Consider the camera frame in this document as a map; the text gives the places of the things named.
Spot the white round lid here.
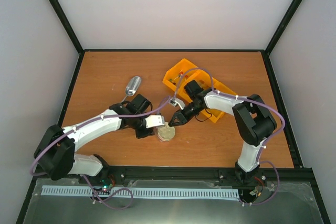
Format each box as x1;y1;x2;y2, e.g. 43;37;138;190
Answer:
157;125;176;142

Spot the orange three-compartment bin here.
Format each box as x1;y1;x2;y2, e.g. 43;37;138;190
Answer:
162;58;238;124

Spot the silver metal scoop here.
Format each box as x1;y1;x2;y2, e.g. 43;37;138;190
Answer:
121;76;142;102

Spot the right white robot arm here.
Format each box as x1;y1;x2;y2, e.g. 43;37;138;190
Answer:
169;80;277;185

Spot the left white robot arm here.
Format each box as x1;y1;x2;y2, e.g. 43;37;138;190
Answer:
34;94;154;184

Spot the clear glass bowl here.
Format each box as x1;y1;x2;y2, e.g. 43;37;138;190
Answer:
157;130;176;142

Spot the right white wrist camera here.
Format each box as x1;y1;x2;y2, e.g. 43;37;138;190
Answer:
169;98;185;110

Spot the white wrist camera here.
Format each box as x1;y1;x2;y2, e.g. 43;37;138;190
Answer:
145;114;165;129
169;98;185;110

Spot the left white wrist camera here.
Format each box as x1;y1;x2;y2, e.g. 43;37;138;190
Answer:
145;114;165;129

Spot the light blue cable duct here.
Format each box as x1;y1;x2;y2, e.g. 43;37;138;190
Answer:
40;185;239;201

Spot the black front rail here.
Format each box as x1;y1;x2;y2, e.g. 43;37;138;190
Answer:
34;164;314;186

